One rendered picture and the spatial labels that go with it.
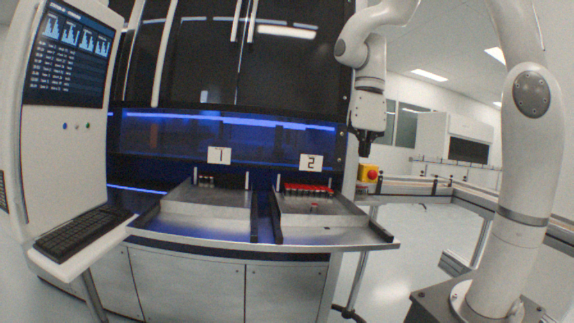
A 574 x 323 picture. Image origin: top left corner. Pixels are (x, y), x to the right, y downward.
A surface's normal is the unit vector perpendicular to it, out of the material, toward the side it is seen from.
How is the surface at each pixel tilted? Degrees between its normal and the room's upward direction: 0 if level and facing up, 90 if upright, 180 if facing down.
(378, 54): 89
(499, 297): 90
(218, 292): 90
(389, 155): 90
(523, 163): 121
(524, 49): 142
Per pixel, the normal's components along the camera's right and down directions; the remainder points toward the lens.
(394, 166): 0.11, 0.13
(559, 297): -0.99, -0.08
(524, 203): -0.86, 0.03
